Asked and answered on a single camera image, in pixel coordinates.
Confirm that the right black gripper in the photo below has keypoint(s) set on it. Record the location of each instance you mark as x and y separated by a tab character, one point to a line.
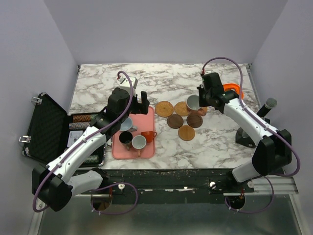
202	92

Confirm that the black poker chip case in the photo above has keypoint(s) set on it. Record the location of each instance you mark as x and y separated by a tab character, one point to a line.
52	130

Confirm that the light wood coaster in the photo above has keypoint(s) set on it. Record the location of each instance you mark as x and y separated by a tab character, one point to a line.
186	133
202	111

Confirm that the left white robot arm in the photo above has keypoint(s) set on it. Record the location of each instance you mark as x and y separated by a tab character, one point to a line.
51	183

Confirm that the aluminium rail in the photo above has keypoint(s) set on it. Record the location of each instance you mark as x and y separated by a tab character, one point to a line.
274	184

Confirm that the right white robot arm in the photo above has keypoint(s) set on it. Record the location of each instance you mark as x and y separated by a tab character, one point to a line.
262	163

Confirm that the pink mug white inside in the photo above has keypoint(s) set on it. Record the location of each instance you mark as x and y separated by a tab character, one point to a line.
192	103

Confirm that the black cup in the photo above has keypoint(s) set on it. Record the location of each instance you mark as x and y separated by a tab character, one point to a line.
126	139

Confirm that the woven rattan coaster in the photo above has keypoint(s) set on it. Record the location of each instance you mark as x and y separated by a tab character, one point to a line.
164	109
181	109

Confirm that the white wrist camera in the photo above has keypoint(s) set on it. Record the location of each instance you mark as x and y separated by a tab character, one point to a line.
124	84
206	72

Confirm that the orange red cup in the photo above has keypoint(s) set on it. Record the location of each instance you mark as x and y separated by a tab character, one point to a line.
149	135

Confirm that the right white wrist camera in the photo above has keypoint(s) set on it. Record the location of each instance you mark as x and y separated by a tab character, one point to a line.
206	72

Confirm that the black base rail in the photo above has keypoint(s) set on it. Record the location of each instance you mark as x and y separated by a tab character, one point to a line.
180	186

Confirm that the light blue cup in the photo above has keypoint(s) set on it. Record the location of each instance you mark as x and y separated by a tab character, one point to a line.
128	125

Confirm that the pink plastic tray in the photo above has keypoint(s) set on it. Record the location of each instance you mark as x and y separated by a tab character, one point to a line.
143	123

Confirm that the black grey microphone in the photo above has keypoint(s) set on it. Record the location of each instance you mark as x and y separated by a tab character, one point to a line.
267	107

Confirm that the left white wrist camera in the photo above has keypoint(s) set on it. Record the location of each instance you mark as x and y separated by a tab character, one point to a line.
124	84

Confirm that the white cup brown handle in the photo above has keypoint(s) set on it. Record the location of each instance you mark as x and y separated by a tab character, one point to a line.
138	143

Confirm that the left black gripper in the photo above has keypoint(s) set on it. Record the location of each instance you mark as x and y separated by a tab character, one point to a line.
141	108

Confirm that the black microphone stand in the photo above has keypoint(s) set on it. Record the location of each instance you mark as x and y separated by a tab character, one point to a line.
244	139

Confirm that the dark wood coaster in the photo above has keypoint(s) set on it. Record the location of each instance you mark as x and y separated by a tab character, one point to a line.
175	121
194	120

